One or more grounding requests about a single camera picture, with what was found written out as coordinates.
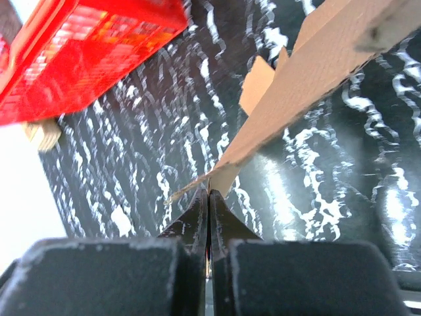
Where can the small folded cardboard box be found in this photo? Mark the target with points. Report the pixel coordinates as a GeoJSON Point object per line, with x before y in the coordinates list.
{"type": "Point", "coordinates": [43, 134]}

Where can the brown cardboard box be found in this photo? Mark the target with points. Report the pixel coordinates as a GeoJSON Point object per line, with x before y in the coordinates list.
{"type": "Point", "coordinates": [335, 40]}

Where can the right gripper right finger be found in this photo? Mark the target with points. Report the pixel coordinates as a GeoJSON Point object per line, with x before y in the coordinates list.
{"type": "Point", "coordinates": [252, 276]}

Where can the red plastic shopping basket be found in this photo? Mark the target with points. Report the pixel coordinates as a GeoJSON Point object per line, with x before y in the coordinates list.
{"type": "Point", "coordinates": [68, 53]}

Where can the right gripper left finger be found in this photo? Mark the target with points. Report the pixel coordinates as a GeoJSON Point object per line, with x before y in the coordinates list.
{"type": "Point", "coordinates": [164, 275]}

